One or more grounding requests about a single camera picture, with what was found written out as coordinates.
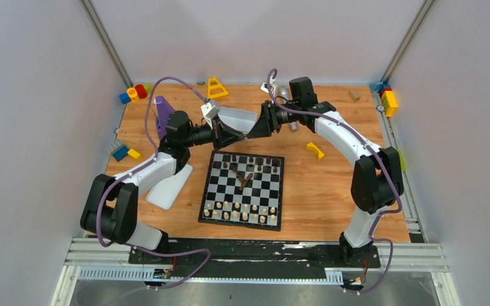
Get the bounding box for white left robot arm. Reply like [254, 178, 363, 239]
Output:
[80, 111, 246, 263]

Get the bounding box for brown wooden block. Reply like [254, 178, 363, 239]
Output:
[348, 90, 361, 102]

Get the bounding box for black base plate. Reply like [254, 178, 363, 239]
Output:
[128, 238, 381, 279]

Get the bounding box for black white chessboard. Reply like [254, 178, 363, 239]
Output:
[198, 150, 285, 231]

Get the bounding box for blue block left edge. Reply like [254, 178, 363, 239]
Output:
[111, 145, 129, 162]

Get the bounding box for blue toy block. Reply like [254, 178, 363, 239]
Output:
[119, 92, 131, 105]

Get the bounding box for green block in corner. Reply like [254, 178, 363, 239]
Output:
[144, 84, 152, 94]

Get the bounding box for small yellow block left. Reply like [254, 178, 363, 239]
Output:
[127, 149, 143, 161]

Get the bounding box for red cylinder block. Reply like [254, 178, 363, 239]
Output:
[135, 84, 147, 99]

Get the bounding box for yellow triangular toy block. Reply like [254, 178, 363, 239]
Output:
[207, 77, 229, 100]

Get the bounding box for yellow cylinder block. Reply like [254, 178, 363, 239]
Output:
[126, 87, 140, 102]

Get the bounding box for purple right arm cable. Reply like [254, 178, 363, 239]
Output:
[266, 68, 403, 295]

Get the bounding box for stacked coloured blocks right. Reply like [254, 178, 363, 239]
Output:
[369, 82, 399, 117]

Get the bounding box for white rectangular box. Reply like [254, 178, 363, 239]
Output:
[218, 106, 257, 134]

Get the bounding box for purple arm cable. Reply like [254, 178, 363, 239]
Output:
[266, 68, 403, 295]
[96, 76, 212, 292]

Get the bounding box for purple metronome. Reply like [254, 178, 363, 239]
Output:
[154, 96, 175, 139]

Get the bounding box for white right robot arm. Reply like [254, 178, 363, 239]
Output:
[247, 68, 404, 266]

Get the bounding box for white box lid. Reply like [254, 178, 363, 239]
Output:
[146, 164, 193, 210]

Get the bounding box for yellow curved block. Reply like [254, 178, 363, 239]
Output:
[306, 142, 325, 161]

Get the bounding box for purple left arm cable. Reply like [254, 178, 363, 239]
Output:
[96, 76, 212, 292]

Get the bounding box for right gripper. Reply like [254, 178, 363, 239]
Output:
[248, 99, 301, 139]

